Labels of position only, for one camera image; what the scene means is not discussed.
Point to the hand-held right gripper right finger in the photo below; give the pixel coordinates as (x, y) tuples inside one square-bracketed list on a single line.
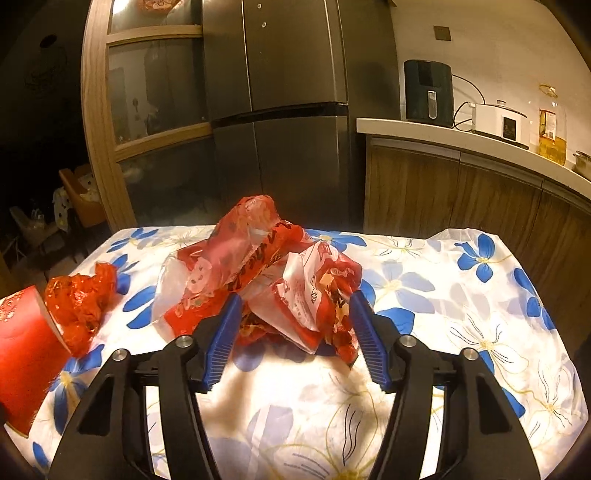
[(369, 344)]

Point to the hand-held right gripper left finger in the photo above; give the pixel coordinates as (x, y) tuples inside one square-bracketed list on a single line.
[(221, 344)]

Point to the red and white plastic bag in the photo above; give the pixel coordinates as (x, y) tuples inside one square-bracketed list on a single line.
[(258, 258)]

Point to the floral tablecloth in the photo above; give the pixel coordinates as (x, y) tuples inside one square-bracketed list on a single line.
[(461, 323)]

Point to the red crumpled wrapper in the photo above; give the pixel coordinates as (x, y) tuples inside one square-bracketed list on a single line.
[(81, 304)]

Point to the wooden kitchen counter cabinet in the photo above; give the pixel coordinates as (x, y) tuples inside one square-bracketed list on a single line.
[(415, 184)]

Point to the red paper cup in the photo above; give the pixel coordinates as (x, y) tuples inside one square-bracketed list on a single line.
[(25, 360)]

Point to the cardboard box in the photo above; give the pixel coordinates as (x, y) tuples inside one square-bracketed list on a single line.
[(78, 198)]

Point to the wooden glass door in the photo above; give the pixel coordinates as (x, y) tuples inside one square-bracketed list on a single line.
[(99, 138)]

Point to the white electric cooker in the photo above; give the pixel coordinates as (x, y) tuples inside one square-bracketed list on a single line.
[(501, 124)]

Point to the black air fryer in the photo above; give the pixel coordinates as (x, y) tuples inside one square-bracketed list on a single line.
[(427, 92)]

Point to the grey refrigerator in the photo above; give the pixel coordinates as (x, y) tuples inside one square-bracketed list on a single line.
[(295, 92)]

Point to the cooking oil bottle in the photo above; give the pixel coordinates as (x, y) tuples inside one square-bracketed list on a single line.
[(551, 134)]

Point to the steel pot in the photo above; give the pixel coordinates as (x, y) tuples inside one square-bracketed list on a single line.
[(583, 164)]

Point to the red door decoration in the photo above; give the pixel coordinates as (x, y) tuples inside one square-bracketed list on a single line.
[(159, 4)]

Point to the brown wall switch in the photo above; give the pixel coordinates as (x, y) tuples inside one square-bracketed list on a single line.
[(442, 33)]

